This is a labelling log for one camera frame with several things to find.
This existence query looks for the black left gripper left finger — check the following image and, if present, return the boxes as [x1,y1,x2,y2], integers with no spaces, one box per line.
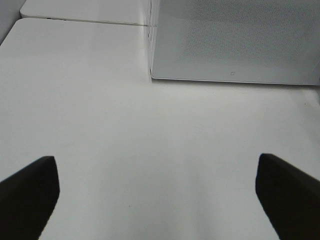
[0,156,60,240]

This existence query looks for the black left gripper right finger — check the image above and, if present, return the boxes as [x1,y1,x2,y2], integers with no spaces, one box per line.
[255,153,320,240]

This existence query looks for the white microwave door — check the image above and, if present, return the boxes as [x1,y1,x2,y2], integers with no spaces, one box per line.
[152,0,320,86]

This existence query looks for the white microwave oven body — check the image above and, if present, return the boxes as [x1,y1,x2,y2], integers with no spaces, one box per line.
[145,0,161,80]

